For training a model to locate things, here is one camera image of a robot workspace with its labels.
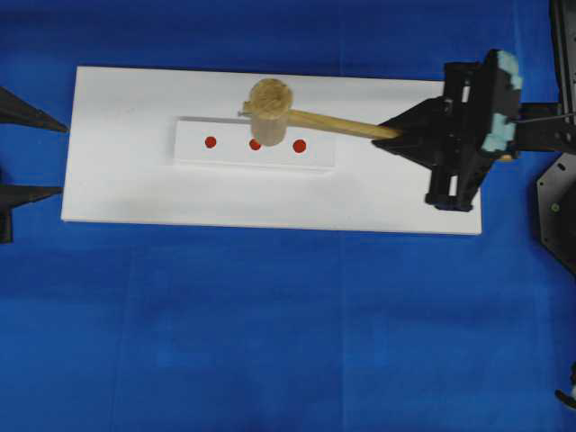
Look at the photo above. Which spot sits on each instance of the black clamp at lower right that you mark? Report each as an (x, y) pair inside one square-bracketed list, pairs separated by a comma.
[(568, 399)]

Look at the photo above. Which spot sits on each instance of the wooden mallet hammer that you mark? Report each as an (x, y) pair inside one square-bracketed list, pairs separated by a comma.
[(270, 110)]

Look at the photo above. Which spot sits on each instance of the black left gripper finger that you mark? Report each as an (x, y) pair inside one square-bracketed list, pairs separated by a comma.
[(18, 112), (16, 195)]

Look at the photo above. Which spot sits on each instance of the small white raised block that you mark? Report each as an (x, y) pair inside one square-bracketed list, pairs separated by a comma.
[(230, 144)]

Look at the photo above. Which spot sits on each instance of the black block at left edge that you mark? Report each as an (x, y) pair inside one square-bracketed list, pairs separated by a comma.
[(6, 226)]

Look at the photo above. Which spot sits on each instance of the large white foam board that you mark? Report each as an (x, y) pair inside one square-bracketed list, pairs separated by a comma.
[(121, 167)]

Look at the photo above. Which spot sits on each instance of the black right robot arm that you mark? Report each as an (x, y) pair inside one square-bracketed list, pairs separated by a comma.
[(533, 126)]

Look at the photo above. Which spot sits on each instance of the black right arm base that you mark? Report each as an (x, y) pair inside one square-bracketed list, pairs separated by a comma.
[(556, 186)]

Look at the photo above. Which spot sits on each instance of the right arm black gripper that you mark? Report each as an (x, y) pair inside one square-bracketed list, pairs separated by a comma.
[(476, 121)]

